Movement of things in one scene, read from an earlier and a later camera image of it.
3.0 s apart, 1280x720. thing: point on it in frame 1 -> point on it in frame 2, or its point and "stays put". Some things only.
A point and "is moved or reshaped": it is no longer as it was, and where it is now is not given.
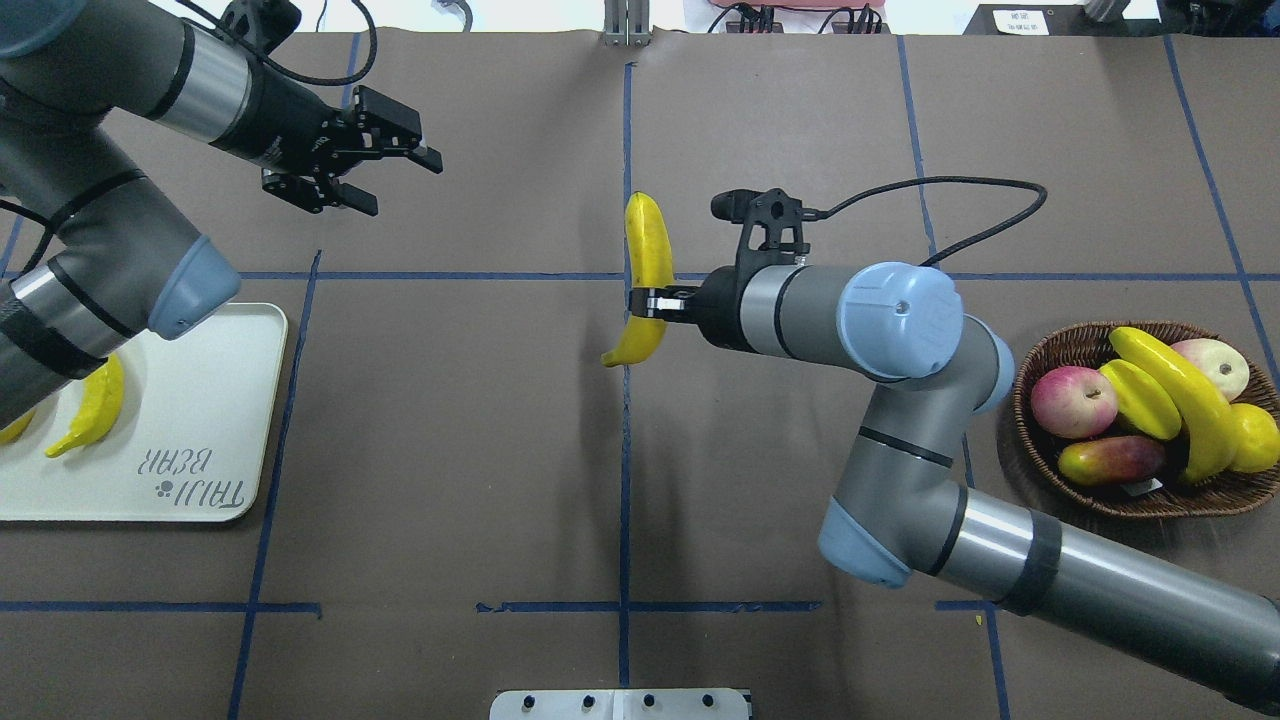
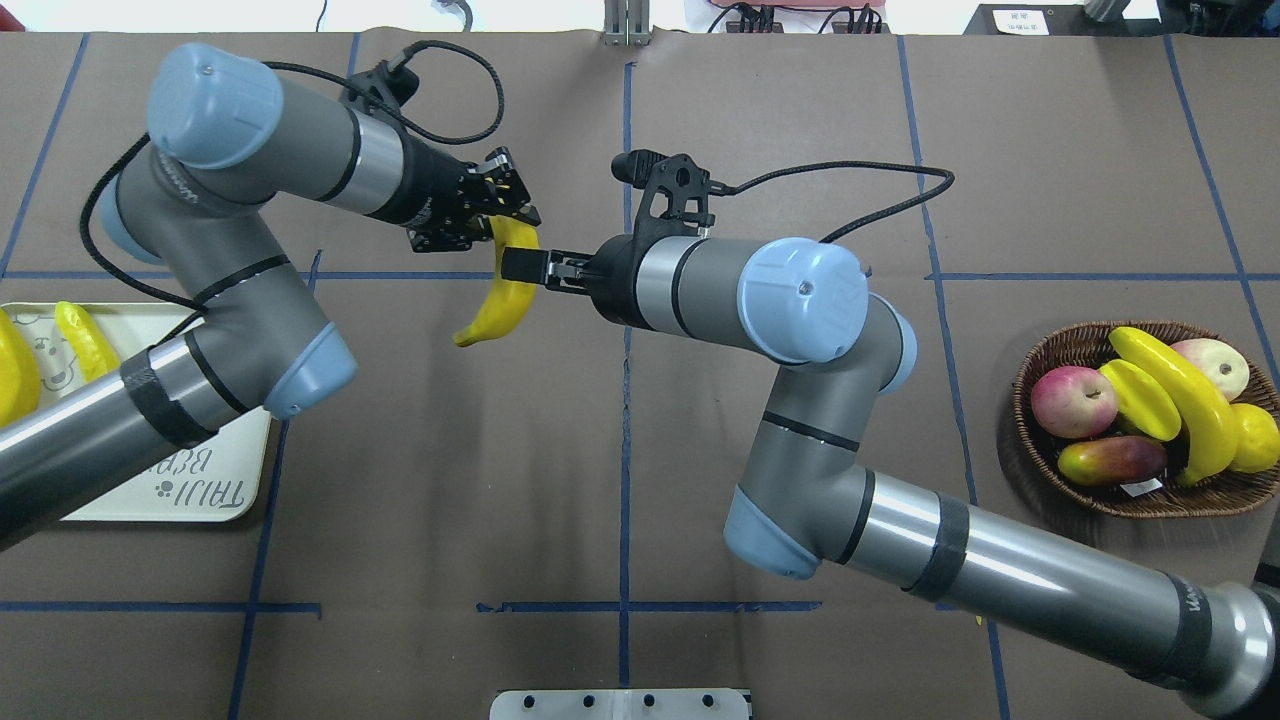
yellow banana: (650, 264) is moved or reshaped
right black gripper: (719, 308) -> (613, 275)
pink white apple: (1074, 402) stays put
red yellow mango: (1112, 460) stays put
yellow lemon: (1257, 437) stays put
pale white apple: (1226, 365) stays put
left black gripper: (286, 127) -> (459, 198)
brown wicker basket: (1168, 494) stays put
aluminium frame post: (626, 23) stays put
